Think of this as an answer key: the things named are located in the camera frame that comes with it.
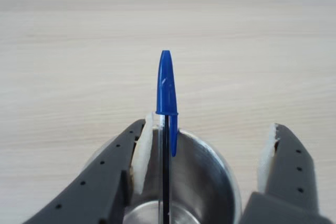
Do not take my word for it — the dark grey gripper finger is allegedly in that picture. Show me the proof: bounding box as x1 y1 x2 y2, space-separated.
20 111 155 224
240 123 330 224

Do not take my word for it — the blue capped clear ballpoint pen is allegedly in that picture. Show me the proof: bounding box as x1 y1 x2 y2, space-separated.
154 50 180 224

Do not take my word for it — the silver metal cup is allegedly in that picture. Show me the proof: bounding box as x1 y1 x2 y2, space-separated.
85 126 242 224

